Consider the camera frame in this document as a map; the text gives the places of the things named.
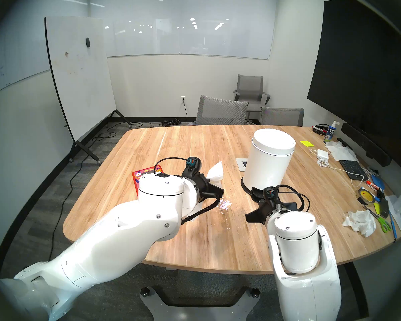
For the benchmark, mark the flat white paper towel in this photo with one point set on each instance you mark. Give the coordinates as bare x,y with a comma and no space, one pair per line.
342,151

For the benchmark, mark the red whiteboard marker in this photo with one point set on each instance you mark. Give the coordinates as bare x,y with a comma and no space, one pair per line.
371,184

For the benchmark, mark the wide glass wall whiteboard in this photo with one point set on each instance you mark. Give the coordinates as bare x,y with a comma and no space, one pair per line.
187,26

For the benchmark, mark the white power adapter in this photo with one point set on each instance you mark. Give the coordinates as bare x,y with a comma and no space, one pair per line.
322,154

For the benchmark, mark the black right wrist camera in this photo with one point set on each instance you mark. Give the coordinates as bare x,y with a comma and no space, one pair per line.
269,193

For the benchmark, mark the white tissue sheet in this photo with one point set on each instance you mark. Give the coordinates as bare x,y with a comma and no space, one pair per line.
215,173

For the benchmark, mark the yellow sticky note pad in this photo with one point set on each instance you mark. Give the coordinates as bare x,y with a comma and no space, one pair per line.
307,143

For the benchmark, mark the crumpled white tissue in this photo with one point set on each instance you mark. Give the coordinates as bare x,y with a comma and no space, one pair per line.
360,221

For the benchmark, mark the rolling whiteboard on stand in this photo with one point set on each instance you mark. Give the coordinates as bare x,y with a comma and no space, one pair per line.
80,79

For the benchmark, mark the black felt eraser block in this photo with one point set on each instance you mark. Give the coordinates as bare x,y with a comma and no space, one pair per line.
383,207

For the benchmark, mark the blue pen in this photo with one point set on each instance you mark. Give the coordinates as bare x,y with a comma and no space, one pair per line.
392,225

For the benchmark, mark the grey mesh office chair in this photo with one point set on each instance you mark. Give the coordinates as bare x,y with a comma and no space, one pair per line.
282,117
222,113

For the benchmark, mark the written wall whiteboard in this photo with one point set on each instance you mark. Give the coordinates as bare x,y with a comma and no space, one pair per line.
6,66

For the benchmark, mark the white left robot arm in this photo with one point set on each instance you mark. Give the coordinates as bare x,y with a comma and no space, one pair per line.
120,236

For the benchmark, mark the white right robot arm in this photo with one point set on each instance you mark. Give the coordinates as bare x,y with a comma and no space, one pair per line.
304,256

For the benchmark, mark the black tape roll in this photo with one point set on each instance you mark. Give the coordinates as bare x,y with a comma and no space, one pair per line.
363,199

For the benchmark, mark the grey office chair with armrests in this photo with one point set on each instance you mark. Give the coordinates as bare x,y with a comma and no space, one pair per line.
250,86

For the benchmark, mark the black video sound bar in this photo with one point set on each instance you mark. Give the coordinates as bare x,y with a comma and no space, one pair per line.
366,143

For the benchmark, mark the large black wall screen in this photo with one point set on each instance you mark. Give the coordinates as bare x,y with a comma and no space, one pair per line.
361,63

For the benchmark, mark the blue plastic item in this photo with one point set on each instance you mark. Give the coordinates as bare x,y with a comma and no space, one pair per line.
377,181

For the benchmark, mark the black keyboard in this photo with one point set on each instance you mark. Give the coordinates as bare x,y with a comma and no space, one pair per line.
352,170

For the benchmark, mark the colourful floral tissue box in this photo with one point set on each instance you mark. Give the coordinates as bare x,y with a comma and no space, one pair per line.
141,178

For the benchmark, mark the white pedal trash can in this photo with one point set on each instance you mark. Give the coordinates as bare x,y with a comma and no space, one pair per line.
269,159

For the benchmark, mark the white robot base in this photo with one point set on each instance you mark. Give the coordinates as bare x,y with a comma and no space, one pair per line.
200,312

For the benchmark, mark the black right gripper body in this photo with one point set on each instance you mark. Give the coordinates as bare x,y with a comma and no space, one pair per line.
260,213

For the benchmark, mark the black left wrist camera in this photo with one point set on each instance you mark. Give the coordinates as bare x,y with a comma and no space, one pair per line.
192,166

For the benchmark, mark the whiteboard cleaner spray bottle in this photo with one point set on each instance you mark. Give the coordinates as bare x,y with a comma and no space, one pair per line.
330,134

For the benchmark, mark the clear liquid spill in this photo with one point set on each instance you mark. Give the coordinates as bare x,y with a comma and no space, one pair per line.
224,205

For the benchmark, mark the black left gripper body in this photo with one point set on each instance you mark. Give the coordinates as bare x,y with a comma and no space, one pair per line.
200,189

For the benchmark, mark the table power outlet plate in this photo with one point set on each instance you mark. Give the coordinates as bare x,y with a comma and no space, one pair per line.
241,165

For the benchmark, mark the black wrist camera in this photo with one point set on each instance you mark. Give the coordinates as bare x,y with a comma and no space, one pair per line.
269,193
192,166

